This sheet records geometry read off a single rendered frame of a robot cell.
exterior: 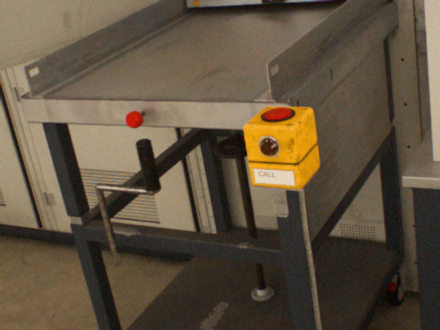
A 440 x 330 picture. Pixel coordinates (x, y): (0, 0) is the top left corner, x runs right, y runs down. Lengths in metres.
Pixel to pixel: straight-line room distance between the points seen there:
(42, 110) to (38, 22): 0.45
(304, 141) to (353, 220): 1.12
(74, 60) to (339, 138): 0.61
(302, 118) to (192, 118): 0.37
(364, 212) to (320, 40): 0.77
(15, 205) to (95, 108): 1.42
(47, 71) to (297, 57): 0.56
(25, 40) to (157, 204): 0.76
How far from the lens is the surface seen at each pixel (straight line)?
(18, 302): 2.57
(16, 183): 2.82
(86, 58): 1.74
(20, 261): 2.82
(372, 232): 2.17
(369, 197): 2.11
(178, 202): 2.39
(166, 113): 1.41
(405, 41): 1.91
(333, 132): 1.54
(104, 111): 1.49
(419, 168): 1.21
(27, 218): 2.88
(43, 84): 1.63
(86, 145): 2.51
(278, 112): 1.07
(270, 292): 1.97
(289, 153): 1.04
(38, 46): 2.01
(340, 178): 1.60
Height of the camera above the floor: 1.27
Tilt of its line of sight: 23 degrees down
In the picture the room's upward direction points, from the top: 10 degrees counter-clockwise
